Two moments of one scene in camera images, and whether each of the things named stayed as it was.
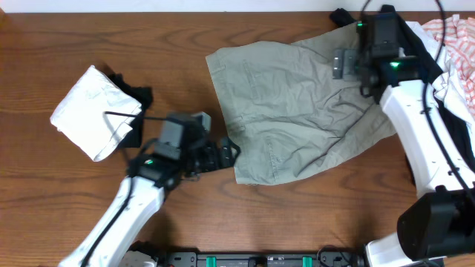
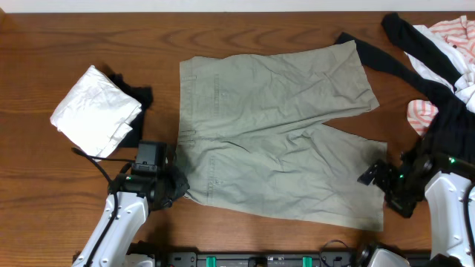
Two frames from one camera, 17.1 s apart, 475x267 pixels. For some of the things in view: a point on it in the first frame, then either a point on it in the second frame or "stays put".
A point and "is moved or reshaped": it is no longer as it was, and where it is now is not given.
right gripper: [349, 55] -> [404, 206]
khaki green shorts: [286, 116] is moved or reshaped
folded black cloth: [143, 96] stays put
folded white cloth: [80, 115] stays put
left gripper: [225, 161] -> [182, 185]
